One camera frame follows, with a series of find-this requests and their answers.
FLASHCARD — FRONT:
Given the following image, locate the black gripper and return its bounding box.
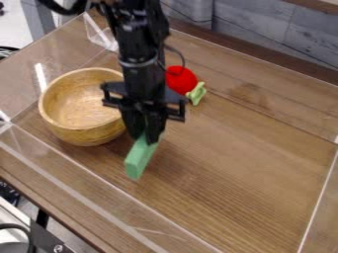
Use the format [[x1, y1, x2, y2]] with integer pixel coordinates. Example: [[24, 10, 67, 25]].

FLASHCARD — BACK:
[[100, 58, 186, 144]]

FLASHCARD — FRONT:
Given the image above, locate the green rectangular block stick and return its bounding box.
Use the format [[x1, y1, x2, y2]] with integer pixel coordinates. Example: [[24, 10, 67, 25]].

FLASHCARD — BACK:
[[124, 133, 159, 180]]

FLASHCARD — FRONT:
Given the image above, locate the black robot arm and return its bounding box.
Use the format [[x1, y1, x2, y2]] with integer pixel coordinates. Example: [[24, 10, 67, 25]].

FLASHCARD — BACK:
[[100, 0, 186, 144]]

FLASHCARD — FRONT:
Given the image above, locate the brown wooden bowl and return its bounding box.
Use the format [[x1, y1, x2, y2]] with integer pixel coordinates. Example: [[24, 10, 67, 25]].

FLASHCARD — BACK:
[[39, 67, 125, 146]]

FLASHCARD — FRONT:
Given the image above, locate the red plush strawberry toy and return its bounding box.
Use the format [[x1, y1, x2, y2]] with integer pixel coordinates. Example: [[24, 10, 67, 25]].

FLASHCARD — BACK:
[[166, 65, 207, 106]]

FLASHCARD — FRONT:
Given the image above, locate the black equipment bottom left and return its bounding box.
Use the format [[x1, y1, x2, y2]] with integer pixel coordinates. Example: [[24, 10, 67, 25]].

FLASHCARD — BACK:
[[0, 223, 75, 253]]

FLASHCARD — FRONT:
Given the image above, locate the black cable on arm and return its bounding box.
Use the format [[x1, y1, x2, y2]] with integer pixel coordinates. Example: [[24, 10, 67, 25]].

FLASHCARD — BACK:
[[163, 43, 187, 77]]

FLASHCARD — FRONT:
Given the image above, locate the clear acrylic corner bracket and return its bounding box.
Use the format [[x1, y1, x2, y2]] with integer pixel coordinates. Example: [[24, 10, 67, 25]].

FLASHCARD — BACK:
[[83, 12, 119, 51]]

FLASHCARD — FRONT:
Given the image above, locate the clear acrylic front wall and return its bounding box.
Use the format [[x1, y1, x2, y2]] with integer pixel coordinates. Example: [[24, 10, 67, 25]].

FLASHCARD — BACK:
[[0, 120, 222, 253]]

